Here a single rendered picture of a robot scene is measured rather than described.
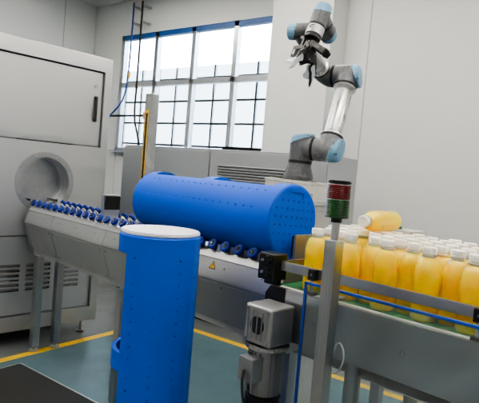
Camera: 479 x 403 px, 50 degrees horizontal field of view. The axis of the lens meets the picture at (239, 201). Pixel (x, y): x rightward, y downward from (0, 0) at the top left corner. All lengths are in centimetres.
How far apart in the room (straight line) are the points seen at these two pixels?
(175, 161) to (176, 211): 232
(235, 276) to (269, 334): 45
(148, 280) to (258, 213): 46
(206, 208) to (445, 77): 315
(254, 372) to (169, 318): 35
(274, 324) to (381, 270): 35
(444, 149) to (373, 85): 89
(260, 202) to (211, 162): 239
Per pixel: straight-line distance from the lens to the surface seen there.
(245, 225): 191
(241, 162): 406
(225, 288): 202
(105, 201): 289
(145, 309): 175
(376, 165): 488
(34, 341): 367
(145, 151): 320
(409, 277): 152
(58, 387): 279
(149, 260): 171
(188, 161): 441
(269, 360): 163
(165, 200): 228
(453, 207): 466
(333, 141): 248
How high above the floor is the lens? 125
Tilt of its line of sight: 3 degrees down
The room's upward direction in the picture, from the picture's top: 5 degrees clockwise
